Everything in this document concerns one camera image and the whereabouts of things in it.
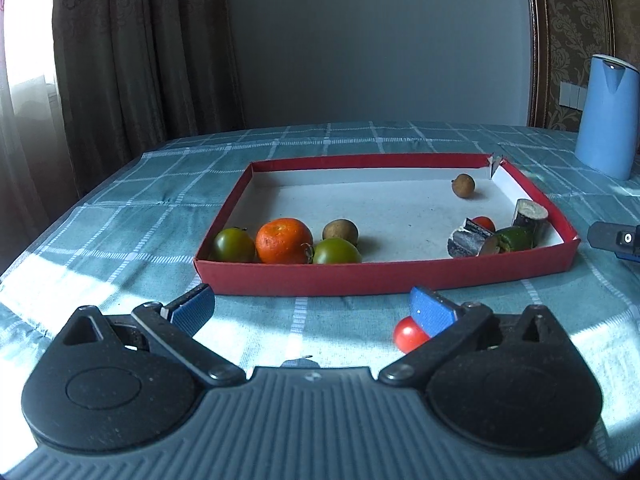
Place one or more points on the white wall switch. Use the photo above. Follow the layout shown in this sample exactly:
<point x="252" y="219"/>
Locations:
<point x="573" y="94"/>

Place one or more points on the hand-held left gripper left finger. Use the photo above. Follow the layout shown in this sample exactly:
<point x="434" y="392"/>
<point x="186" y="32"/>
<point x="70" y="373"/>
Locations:
<point x="192" y="305"/>

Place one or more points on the brown kiwi fruit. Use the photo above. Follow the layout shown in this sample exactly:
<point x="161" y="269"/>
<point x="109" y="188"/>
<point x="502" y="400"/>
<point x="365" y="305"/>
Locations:
<point x="340" y="231"/>

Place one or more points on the blue electric kettle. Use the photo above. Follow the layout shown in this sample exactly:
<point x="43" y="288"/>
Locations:
<point x="607" y="120"/>

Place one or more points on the orange tangerine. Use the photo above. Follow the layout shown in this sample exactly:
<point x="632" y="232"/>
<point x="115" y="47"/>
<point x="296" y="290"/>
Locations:
<point x="284" y="241"/>

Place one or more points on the green cut fruit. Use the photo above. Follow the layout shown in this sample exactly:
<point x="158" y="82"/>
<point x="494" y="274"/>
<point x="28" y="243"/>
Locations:
<point x="512" y="239"/>

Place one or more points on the sheer white curtain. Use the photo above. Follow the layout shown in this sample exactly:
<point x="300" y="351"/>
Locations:
<point x="25" y="135"/>

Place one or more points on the brown patterned curtain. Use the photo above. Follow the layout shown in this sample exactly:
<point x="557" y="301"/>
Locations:
<point x="140" y="60"/>

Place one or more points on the ornate wooden wall frame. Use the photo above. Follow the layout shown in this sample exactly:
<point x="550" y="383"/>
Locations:
<point x="537" y="60"/>

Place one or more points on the green tomato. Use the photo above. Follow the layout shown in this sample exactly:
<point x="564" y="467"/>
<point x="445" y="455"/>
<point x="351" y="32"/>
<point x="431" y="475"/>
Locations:
<point x="233" y="246"/>
<point x="336" y="252"/>

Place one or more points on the brown longan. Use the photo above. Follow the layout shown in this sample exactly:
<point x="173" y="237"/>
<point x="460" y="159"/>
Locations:
<point x="463" y="185"/>

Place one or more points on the red cardboard box tray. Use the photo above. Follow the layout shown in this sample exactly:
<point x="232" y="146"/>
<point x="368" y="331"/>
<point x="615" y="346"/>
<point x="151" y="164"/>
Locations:
<point x="350" y="275"/>

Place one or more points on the red cherry tomato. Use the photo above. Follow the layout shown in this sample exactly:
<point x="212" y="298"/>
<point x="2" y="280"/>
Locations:
<point x="484" y="222"/>
<point x="407" y="336"/>

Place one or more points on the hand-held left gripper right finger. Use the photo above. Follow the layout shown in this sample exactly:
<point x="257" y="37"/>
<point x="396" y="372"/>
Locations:
<point x="432" y="310"/>

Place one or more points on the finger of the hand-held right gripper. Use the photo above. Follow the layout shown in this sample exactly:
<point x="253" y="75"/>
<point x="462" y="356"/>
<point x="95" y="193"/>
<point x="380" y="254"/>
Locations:
<point x="607" y="235"/>

